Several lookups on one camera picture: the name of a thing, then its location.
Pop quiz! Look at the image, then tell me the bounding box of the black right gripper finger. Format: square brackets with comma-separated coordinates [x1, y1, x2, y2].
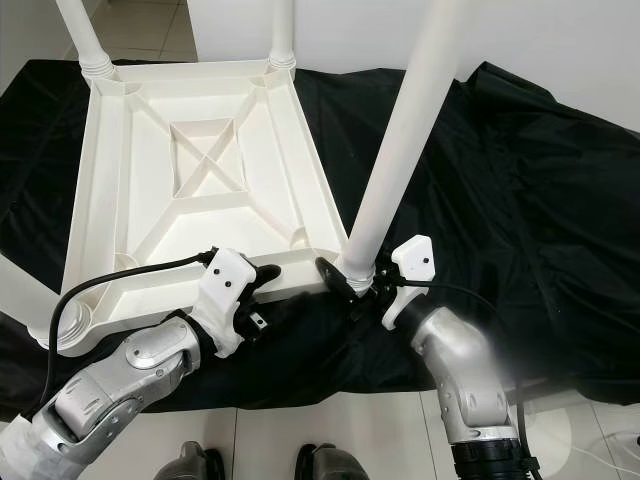
[315, 256, 361, 299]

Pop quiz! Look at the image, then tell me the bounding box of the white plastic table leg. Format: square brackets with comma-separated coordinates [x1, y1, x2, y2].
[340, 0, 479, 281]
[50, 298, 93, 353]
[268, 0, 298, 71]
[55, 0, 116, 81]

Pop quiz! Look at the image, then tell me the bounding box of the white plastic table top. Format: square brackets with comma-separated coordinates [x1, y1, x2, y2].
[50, 58, 361, 353]

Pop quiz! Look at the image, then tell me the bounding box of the grey right robot foot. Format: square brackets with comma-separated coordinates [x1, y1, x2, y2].
[295, 442, 366, 480]

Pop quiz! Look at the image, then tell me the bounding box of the black table cloth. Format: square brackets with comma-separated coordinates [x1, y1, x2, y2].
[0, 60, 640, 411]

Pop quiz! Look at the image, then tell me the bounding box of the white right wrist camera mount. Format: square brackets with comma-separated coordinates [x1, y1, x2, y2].
[382, 235, 436, 331]

